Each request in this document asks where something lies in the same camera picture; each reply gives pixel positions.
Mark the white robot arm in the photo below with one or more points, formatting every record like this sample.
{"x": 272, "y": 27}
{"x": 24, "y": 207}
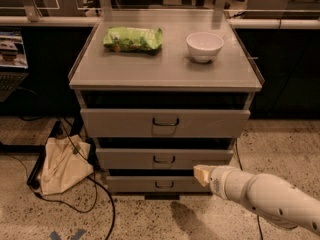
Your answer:
{"x": 268, "y": 196}

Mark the white ceramic bowl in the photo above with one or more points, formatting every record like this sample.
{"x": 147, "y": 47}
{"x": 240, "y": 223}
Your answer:
{"x": 204, "y": 46}

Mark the green snack bag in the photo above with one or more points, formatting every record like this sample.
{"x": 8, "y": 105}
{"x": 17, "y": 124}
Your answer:
{"x": 129, "y": 39}

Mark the open laptop computer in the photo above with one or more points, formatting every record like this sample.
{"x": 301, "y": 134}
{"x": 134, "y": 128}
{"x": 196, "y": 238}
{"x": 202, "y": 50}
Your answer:
{"x": 13, "y": 61}

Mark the grey drawer cabinet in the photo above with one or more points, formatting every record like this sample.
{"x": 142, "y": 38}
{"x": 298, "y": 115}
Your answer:
{"x": 170, "y": 79}

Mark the white counter rail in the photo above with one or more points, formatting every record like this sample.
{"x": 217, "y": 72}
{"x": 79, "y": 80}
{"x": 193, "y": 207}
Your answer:
{"x": 92, "y": 21}

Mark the grey bottom drawer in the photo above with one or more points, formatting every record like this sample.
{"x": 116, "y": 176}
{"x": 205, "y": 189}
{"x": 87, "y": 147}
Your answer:
{"x": 148, "y": 184}

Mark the grey top drawer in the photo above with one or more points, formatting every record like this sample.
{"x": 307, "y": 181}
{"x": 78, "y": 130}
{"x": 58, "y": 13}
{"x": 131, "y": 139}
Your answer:
{"x": 183, "y": 123}

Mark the grey drawer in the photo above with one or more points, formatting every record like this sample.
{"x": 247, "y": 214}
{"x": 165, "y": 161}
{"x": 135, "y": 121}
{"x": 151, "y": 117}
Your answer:
{"x": 160, "y": 158}
{"x": 183, "y": 123}
{"x": 148, "y": 184}

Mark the beige cloth tote bag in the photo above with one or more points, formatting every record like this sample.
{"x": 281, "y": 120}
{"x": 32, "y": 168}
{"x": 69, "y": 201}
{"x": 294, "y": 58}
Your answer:
{"x": 66, "y": 164}

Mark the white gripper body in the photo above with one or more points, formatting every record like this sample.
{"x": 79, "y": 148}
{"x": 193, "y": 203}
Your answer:
{"x": 217, "y": 181}

